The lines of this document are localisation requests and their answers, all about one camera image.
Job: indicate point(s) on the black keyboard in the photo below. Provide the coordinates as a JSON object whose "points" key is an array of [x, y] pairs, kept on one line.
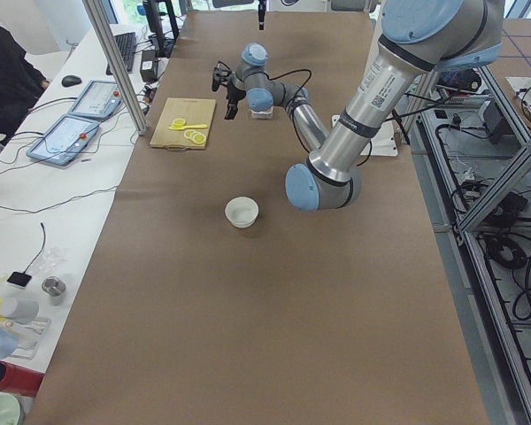
{"points": [[126, 43]]}

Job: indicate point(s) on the black square pad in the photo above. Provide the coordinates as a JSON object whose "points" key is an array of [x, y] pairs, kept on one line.
{"points": [[19, 279]]}

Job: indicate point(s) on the wooden cutting board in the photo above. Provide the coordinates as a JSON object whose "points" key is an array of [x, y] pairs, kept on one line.
{"points": [[194, 111]]}

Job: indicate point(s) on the blue teach pendant far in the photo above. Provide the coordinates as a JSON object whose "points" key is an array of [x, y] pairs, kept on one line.
{"points": [[98, 100]]}

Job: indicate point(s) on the red cylinder container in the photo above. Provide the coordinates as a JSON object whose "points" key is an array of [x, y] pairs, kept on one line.
{"points": [[19, 380]]}

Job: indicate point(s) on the black computer mouse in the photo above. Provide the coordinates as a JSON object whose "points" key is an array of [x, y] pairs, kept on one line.
{"points": [[70, 81]]}

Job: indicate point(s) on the clear plastic egg box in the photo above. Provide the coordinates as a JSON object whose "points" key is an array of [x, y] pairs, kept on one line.
{"points": [[262, 115]]}

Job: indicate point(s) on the aluminium frame post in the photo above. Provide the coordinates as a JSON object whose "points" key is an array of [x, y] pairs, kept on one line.
{"points": [[103, 31]]}

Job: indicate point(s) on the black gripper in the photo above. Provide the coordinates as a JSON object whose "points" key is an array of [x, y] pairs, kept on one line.
{"points": [[234, 94]]}

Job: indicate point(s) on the grey plastic cup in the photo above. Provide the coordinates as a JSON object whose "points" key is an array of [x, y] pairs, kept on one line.
{"points": [[20, 310]]}

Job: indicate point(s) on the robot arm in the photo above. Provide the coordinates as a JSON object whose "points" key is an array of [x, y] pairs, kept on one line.
{"points": [[416, 37]]}

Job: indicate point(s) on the green bowl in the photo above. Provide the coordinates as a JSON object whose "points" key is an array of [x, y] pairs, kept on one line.
{"points": [[10, 410]]}

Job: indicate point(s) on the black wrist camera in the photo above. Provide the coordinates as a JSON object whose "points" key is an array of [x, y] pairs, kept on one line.
{"points": [[220, 76]]}

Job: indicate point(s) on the blue teach pendant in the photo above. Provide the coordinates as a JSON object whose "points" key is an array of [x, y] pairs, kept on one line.
{"points": [[63, 141], [98, 100]]}

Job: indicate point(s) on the blue teach pendant near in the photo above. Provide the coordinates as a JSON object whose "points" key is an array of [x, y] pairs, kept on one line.
{"points": [[63, 141]]}

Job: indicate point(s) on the black monitor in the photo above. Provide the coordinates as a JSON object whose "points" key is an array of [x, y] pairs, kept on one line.
{"points": [[162, 44]]}

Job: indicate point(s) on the white ceramic bowl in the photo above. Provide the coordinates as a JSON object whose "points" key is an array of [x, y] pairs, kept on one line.
{"points": [[241, 212]]}

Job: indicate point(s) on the steel cup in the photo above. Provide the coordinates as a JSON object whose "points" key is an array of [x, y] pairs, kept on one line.
{"points": [[55, 289]]}

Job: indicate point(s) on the yellow plastic knife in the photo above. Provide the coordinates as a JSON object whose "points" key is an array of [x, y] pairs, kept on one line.
{"points": [[185, 127]]}

